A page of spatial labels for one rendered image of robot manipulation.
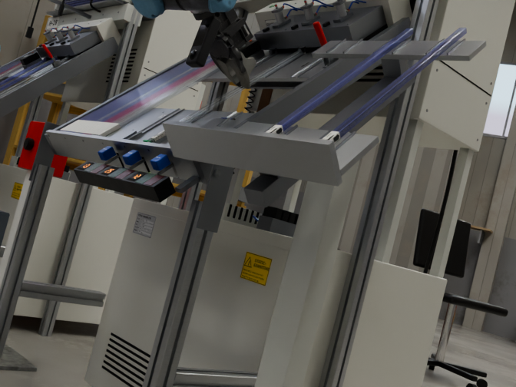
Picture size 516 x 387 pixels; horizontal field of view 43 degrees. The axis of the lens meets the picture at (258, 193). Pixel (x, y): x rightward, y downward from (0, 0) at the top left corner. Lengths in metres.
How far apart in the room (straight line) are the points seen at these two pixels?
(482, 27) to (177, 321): 1.21
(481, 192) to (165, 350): 10.68
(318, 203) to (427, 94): 0.70
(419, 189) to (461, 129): 9.17
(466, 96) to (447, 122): 0.11
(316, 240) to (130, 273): 0.89
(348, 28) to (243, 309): 0.70
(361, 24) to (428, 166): 9.55
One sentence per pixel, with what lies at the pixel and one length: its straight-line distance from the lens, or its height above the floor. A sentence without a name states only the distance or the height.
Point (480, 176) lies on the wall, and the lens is 11.78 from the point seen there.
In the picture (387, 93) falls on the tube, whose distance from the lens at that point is 1.07.
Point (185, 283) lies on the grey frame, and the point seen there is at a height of 0.49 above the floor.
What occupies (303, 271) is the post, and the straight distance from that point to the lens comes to 1.13.
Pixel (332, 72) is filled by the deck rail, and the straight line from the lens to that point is 1.47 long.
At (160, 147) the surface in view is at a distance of 1.33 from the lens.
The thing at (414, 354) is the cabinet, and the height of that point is 0.40.
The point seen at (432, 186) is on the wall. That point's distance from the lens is 11.03.
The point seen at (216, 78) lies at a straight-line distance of 1.75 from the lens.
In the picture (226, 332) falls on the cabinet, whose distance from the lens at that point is 1.56.
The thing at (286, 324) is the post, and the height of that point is 0.47.
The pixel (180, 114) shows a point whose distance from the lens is 1.56.
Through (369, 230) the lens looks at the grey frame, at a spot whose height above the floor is 0.68.
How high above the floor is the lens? 0.61
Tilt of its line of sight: 3 degrees up
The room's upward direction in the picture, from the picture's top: 15 degrees clockwise
